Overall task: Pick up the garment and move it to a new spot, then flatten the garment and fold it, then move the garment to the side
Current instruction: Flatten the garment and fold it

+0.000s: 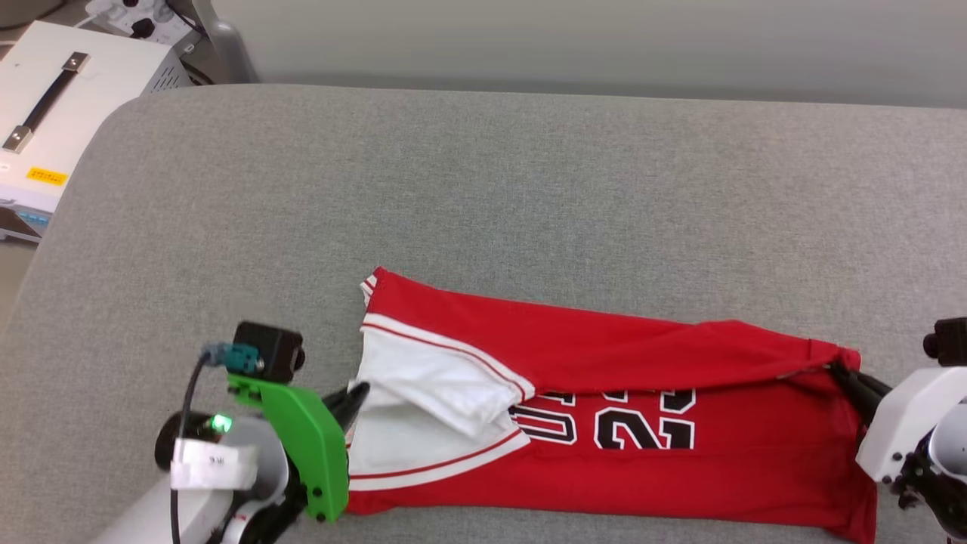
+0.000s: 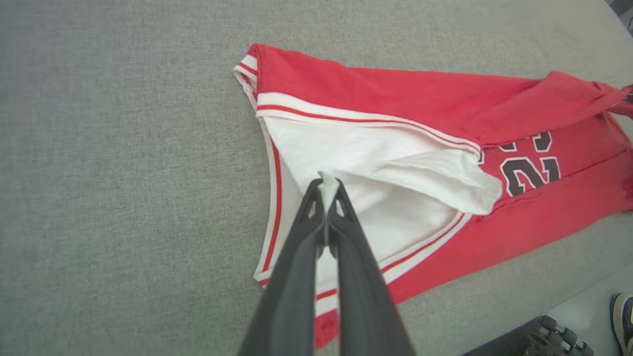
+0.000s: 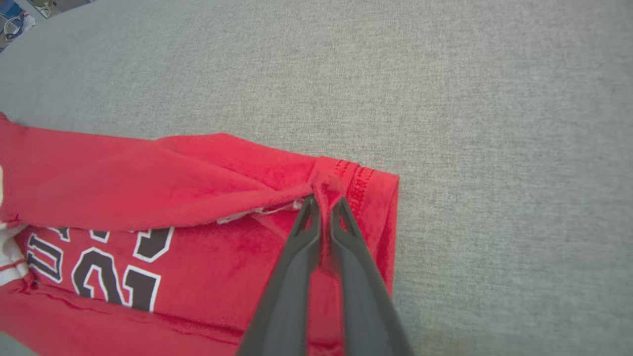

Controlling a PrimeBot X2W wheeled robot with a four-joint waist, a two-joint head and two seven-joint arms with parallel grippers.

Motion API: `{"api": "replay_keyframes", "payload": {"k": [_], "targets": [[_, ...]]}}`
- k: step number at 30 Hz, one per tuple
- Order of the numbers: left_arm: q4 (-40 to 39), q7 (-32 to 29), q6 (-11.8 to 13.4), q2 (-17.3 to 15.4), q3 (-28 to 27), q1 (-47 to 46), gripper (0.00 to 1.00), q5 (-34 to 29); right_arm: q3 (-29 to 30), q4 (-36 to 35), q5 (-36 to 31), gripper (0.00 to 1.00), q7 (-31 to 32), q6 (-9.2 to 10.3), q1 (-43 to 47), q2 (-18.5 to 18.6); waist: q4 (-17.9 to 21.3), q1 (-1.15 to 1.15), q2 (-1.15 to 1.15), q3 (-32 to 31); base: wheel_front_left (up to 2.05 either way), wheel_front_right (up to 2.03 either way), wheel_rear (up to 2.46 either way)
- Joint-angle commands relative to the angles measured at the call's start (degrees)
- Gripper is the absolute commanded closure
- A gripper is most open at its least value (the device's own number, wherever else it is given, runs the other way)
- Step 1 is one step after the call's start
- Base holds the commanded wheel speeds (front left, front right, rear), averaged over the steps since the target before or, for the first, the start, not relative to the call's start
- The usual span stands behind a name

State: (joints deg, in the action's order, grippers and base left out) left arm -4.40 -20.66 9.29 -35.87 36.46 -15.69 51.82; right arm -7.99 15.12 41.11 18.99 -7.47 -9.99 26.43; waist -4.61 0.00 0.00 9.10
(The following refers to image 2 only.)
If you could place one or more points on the red and white jersey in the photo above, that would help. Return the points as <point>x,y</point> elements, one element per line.
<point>395,94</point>

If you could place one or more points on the black wheeled base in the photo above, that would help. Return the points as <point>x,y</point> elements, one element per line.
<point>549,341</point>

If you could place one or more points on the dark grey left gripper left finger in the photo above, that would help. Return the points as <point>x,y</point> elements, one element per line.
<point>292,296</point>

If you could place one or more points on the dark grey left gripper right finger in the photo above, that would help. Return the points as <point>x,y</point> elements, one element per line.
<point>363,306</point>

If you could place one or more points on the dark blue sneaker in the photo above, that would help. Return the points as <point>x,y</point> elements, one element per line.
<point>624,326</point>

